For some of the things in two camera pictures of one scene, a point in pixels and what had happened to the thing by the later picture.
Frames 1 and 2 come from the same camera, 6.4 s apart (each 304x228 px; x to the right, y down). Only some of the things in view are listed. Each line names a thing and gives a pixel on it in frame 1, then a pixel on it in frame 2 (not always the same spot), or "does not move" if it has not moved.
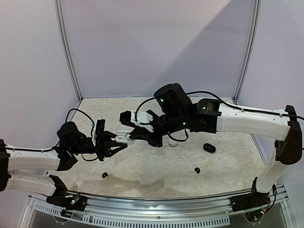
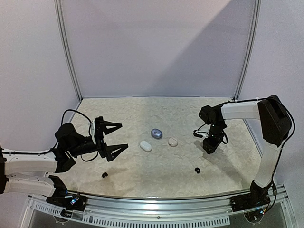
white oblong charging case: x=123 y=137 -> x=146 y=146
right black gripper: x=155 y=129 -> x=211 y=146
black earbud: x=104 y=175 does not move
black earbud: x=197 y=170 does not move
